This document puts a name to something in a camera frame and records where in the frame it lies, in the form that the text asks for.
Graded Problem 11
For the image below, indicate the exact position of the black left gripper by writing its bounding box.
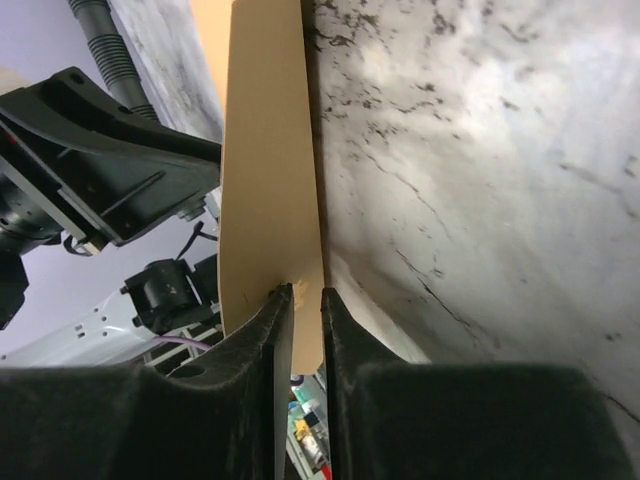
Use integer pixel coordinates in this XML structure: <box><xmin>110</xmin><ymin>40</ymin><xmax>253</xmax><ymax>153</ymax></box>
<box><xmin>1</xmin><ymin>67</ymin><xmax>222</xmax><ymax>249</ymax></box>

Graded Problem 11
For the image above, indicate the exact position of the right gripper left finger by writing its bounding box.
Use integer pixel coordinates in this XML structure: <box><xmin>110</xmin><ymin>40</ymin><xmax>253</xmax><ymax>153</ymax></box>
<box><xmin>1</xmin><ymin>284</ymin><xmax>294</xmax><ymax>479</ymax></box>

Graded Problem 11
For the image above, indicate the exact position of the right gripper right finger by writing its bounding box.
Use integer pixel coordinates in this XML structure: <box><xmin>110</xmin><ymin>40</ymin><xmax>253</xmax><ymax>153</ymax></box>
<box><xmin>321</xmin><ymin>288</ymin><xmax>635</xmax><ymax>479</ymax></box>

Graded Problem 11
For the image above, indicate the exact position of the brown paper envelope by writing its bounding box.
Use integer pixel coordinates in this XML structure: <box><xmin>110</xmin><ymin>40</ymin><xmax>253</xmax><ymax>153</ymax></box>
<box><xmin>191</xmin><ymin>1</ymin><xmax>324</xmax><ymax>374</ymax></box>

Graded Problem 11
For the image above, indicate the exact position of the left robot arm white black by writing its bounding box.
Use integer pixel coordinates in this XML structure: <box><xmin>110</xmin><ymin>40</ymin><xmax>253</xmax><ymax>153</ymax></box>
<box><xmin>1</xmin><ymin>67</ymin><xmax>221</xmax><ymax>368</ymax></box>

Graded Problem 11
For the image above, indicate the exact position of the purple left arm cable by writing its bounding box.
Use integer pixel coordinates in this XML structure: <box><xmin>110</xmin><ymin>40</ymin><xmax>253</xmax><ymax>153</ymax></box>
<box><xmin>152</xmin><ymin>334</ymin><xmax>214</xmax><ymax>354</ymax></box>

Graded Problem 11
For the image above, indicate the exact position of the black corrugated hose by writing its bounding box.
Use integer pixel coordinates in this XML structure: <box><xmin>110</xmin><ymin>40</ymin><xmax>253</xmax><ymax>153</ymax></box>
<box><xmin>67</xmin><ymin>0</ymin><xmax>161</xmax><ymax>121</ymax></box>

